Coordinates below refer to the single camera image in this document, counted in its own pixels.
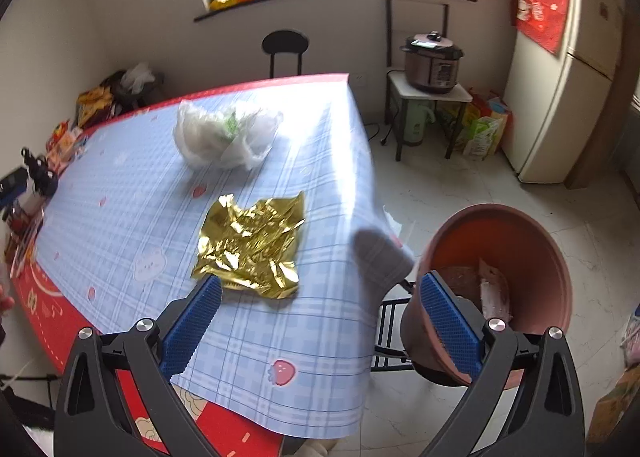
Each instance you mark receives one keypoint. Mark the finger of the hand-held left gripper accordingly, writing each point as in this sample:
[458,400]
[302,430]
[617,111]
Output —
[11,185]

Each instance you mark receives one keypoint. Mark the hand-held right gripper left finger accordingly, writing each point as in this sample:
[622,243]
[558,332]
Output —
[192,327]

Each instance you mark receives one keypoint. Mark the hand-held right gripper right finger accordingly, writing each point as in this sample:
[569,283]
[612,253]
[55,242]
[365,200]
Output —
[450,327]

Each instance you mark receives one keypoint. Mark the gold foil wrapper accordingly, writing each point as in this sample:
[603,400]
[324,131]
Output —
[250,242]

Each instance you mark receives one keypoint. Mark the brown plastic basin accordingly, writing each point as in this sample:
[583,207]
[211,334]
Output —
[530,257]

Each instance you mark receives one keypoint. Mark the person's left hand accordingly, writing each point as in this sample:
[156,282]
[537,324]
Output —
[5,301]

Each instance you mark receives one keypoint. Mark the black metal stand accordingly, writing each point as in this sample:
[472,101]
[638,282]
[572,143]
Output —
[387,332]

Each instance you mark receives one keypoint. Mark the red orange snack packets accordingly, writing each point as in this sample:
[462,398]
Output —
[65,144]

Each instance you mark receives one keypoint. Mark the yellow snack bag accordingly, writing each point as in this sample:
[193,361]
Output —
[95,107]

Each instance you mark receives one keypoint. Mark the blue plaid tablecloth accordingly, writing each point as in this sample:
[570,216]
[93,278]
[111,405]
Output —
[150,197]

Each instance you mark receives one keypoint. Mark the black stool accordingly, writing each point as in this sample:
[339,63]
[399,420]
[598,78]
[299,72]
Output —
[145,99]

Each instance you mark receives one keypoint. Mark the crumpled white plastic bag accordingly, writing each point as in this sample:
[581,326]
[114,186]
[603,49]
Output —
[137,78]

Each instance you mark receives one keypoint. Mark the plastic bag with goods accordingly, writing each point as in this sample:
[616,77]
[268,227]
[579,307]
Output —
[631,332]

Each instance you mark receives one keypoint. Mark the cardboard box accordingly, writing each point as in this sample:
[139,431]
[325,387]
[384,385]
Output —
[612,407]

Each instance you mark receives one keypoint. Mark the green white bag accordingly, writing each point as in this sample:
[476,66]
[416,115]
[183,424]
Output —
[487,139]

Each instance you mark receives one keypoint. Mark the white plastic bag with greens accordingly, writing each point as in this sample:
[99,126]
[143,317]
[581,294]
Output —
[220,137]

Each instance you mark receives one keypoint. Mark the green plastic jug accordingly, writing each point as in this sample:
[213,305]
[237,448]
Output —
[415,122]

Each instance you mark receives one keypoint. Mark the red orange bag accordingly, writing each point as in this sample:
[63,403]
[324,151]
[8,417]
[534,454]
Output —
[492,107]

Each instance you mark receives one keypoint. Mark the small white side table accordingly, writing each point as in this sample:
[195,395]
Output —
[430,94]

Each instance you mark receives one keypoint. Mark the cream refrigerator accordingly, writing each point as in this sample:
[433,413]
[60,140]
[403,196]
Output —
[555,102]

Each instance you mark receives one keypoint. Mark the electric pressure cooker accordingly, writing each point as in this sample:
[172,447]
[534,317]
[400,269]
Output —
[432,64]

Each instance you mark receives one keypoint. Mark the black round-back chair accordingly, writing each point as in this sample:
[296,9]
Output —
[285,42]

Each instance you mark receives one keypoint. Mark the red printed cloth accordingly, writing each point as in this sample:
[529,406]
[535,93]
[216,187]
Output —
[542,7]

